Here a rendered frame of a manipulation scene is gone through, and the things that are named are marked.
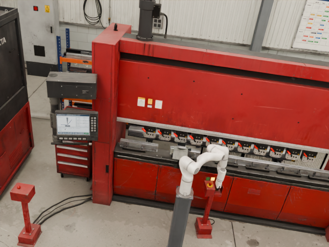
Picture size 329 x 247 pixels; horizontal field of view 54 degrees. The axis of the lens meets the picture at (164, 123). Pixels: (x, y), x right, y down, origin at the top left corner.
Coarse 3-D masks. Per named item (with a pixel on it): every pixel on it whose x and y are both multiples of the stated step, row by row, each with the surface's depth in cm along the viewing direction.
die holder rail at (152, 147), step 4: (120, 140) 424; (124, 140) 425; (128, 140) 426; (132, 140) 427; (120, 144) 427; (124, 144) 426; (128, 144) 425; (132, 144) 424; (136, 144) 424; (140, 144) 423; (144, 144) 422; (148, 144) 423; (152, 144) 425; (156, 144) 425; (148, 148) 425; (152, 148) 424; (156, 148) 424
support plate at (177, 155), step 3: (174, 147) 418; (177, 147) 419; (174, 150) 412; (177, 150) 413; (180, 150) 413; (183, 150) 414; (186, 150) 415; (174, 153) 406; (177, 153) 407; (180, 153) 408; (183, 153) 409; (186, 153) 409; (174, 156) 401; (177, 156) 402; (180, 156) 403; (177, 159) 397
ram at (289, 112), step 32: (128, 64) 369; (160, 64) 370; (128, 96) 389; (160, 96) 384; (192, 96) 379; (224, 96) 375; (256, 96) 370; (288, 96) 366; (320, 96) 361; (224, 128) 396; (256, 128) 391; (288, 128) 386; (320, 128) 381
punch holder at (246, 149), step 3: (240, 141) 402; (243, 141) 401; (246, 141) 401; (240, 144) 404; (243, 144) 403; (246, 144) 403; (249, 144) 402; (237, 147) 412; (240, 147) 406; (243, 147) 405; (246, 147) 405; (240, 150) 408; (243, 150) 408; (246, 150) 407; (249, 150) 407
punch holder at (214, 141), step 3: (207, 135) 410; (210, 138) 405; (213, 138) 404; (216, 138) 404; (219, 138) 403; (207, 141) 407; (210, 141) 407; (213, 141) 406; (216, 141) 406; (207, 144) 409; (216, 144) 408
